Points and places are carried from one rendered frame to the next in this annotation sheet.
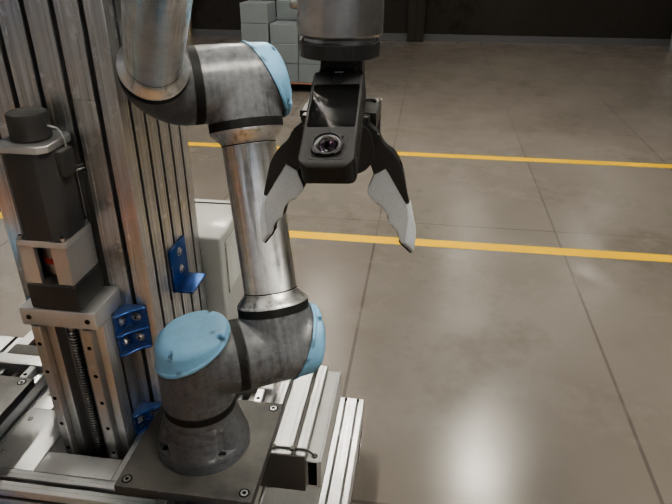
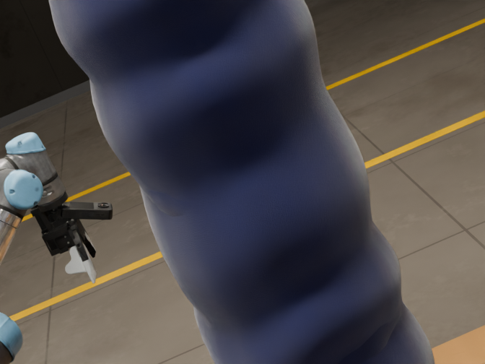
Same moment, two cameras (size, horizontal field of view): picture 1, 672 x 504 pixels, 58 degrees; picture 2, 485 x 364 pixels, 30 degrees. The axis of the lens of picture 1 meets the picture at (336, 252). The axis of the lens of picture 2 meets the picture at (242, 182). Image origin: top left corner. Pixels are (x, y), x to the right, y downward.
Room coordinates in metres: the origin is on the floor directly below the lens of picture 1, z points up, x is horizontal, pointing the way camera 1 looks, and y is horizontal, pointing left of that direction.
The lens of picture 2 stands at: (0.49, 1.97, 2.31)
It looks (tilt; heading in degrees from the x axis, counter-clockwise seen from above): 21 degrees down; 260
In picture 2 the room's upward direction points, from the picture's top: 23 degrees counter-clockwise
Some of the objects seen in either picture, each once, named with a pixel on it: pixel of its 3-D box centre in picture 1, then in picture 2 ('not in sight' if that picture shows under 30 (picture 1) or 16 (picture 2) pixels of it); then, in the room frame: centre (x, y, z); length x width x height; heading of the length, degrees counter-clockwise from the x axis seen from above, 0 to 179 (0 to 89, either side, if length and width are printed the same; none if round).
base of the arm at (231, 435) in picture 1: (202, 418); not in sight; (0.77, 0.22, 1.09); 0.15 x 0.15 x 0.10
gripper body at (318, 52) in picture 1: (340, 105); (59, 222); (0.57, 0.00, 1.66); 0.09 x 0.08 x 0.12; 172
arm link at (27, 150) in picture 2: not in sight; (29, 160); (0.56, 0.00, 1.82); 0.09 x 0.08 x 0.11; 22
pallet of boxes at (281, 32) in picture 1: (290, 44); not in sight; (8.17, 0.58, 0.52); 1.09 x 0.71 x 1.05; 79
